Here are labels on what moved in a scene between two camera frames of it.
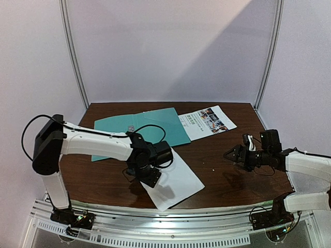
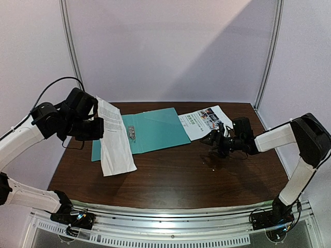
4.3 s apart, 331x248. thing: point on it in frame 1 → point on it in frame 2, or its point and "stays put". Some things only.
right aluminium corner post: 272,53 stays put
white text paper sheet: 176,183 → 116,152
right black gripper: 245,158 → 220,140
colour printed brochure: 202,123 stays put
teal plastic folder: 162,125 stays put
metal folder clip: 131,128 stays put
